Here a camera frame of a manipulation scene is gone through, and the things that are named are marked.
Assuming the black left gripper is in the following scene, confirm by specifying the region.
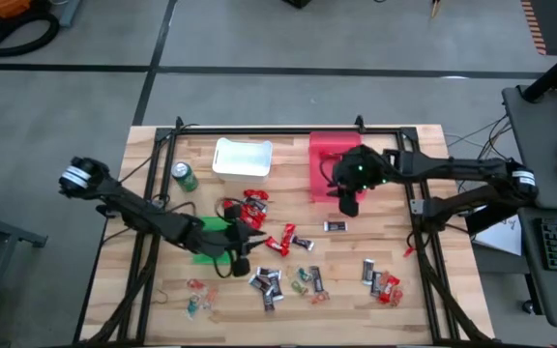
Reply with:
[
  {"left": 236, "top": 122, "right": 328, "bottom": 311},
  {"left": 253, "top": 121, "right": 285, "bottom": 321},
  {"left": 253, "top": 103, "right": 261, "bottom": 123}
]
[{"left": 193, "top": 205, "right": 267, "bottom": 279}]

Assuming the orange shop vacuum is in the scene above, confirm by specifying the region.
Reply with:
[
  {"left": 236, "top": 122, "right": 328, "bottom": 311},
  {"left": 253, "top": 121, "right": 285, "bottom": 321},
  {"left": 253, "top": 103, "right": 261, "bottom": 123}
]
[{"left": 0, "top": 0, "right": 34, "bottom": 20}]

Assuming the white plastic basket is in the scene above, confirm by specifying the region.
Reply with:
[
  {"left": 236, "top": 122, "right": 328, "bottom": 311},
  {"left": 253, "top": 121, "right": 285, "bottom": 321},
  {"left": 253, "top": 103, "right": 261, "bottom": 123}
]
[{"left": 211, "top": 136, "right": 274, "bottom": 184}]

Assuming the black diagonal pole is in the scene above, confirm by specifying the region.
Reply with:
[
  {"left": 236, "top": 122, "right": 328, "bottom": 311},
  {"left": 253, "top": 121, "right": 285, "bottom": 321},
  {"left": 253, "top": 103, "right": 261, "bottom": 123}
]
[{"left": 519, "top": 38, "right": 557, "bottom": 103}]

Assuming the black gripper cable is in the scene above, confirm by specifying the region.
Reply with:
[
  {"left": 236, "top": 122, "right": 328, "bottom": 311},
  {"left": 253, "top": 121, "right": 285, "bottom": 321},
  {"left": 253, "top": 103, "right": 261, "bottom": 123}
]
[
  {"left": 213, "top": 196, "right": 242, "bottom": 280},
  {"left": 318, "top": 153, "right": 334, "bottom": 188}
]

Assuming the green soda can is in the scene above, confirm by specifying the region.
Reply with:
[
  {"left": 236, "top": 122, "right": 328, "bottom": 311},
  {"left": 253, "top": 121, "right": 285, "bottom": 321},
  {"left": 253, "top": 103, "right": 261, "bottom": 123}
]
[{"left": 170, "top": 160, "right": 200, "bottom": 193}]

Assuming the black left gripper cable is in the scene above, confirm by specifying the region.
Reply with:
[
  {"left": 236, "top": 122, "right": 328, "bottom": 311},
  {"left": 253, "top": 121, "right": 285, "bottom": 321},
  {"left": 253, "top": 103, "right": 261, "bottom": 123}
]
[{"left": 213, "top": 196, "right": 242, "bottom": 280}]

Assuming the green plastic basket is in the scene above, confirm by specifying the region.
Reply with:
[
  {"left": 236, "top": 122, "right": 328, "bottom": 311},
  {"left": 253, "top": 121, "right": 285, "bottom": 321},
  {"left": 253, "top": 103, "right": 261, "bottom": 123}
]
[{"left": 191, "top": 216, "right": 234, "bottom": 266}]

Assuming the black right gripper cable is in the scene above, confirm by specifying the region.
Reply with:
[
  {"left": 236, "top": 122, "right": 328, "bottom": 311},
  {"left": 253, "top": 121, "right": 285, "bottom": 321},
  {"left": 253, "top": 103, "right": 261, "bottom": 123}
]
[{"left": 318, "top": 153, "right": 334, "bottom": 188}]

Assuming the black cable bundle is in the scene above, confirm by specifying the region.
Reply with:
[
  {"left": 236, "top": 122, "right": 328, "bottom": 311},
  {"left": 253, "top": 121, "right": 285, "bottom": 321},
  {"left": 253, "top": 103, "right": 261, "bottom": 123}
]
[{"left": 445, "top": 113, "right": 526, "bottom": 194}]

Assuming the black diagonal bar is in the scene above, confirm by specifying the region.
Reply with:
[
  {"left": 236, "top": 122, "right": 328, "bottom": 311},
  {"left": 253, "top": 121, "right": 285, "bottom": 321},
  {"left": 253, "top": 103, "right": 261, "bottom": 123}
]
[{"left": 465, "top": 205, "right": 507, "bottom": 237}]

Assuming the white paper sheet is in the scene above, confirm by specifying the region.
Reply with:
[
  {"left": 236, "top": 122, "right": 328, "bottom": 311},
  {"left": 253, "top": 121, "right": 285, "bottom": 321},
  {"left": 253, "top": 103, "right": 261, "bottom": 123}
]
[{"left": 474, "top": 215, "right": 523, "bottom": 256}]

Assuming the grey metal box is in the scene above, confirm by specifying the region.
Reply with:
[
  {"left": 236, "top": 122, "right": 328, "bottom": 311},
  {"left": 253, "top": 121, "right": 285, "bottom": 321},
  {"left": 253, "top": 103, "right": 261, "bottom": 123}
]
[{"left": 58, "top": 0, "right": 82, "bottom": 28}]

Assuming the red plastic basket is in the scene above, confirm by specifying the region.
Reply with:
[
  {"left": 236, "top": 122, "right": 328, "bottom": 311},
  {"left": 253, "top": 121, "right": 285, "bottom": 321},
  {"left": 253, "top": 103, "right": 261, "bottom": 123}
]
[{"left": 308, "top": 130, "right": 367, "bottom": 204}]

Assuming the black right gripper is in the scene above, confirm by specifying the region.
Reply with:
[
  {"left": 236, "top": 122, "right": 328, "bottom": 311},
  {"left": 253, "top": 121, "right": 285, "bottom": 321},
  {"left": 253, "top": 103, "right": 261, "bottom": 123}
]
[{"left": 327, "top": 145, "right": 392, "bottom": 218}]

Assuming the black vacuum hose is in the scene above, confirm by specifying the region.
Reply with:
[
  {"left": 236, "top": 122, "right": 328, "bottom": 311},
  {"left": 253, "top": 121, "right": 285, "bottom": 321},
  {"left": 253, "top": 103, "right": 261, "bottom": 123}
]
[{"left": 0, "top": 10, "right": 61, "bottom": 58}]

